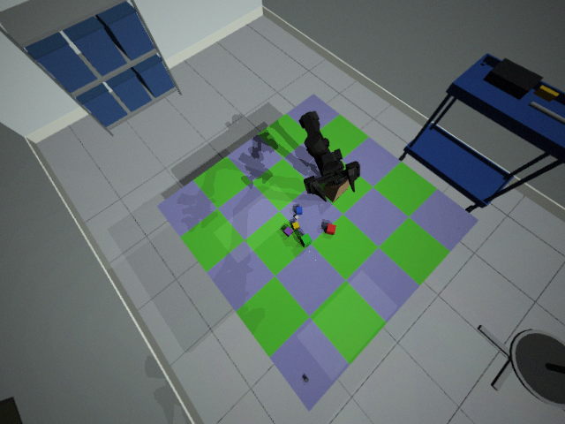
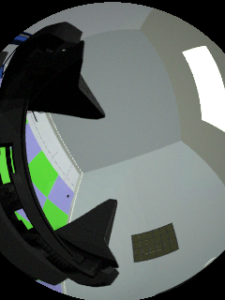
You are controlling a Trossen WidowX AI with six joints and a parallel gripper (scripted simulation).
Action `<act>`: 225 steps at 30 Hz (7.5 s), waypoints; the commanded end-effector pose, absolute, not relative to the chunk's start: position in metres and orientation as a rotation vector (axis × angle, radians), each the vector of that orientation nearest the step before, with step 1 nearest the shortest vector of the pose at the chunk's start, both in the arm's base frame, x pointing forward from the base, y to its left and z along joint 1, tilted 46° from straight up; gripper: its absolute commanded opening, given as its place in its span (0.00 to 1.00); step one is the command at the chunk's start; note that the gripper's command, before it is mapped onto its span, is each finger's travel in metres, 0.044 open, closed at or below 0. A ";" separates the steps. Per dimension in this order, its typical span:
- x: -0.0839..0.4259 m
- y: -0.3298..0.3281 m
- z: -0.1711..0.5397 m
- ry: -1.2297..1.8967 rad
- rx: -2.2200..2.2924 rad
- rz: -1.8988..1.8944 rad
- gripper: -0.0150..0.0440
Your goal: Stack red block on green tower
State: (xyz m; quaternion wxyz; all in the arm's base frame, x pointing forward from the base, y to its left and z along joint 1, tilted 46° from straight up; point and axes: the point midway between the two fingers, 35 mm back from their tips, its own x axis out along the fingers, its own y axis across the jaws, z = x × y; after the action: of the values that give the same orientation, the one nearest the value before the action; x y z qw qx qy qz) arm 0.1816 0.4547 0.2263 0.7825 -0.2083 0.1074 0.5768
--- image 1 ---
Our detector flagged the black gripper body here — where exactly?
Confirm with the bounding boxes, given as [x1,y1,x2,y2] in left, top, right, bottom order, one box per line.
[304,161,360,194]

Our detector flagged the red block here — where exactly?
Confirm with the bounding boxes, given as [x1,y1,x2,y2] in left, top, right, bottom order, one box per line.
[326,223,336,235]

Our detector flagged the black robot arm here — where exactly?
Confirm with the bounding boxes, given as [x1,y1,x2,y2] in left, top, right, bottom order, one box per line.
[299,111,347,185]

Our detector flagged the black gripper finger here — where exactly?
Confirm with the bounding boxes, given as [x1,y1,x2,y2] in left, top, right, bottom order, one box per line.
[309,180,327,201]
[348,167,358,193]

